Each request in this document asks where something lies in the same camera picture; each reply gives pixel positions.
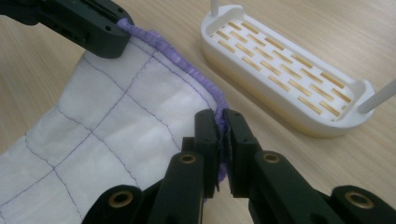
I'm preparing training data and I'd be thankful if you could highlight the white cloth with purple edge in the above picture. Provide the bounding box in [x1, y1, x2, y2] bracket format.
[0, 18, 232, 224]

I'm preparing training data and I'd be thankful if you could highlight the white rack with handle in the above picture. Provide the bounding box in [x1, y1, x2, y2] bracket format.
[200, 0, 396, 139]

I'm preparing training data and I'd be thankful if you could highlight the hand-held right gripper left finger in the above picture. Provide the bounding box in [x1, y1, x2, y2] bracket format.
[181, 108, 220, 200]

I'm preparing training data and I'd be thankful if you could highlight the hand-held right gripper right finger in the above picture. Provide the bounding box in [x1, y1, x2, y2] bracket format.
[222, 107, 265, 199]

